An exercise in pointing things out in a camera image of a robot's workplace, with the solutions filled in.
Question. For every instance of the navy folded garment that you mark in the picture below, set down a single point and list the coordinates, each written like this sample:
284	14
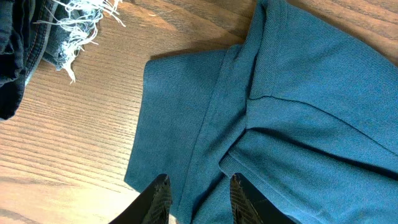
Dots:
15	32

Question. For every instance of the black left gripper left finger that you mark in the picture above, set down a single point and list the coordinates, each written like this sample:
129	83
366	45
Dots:
152	206

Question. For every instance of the teal blue t-shirt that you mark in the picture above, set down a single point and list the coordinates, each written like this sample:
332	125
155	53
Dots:
306	112

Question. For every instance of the frayed denim garment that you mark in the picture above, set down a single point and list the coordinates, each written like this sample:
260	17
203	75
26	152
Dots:
61	28

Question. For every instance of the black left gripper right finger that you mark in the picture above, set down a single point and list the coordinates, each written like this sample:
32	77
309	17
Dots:
250	206

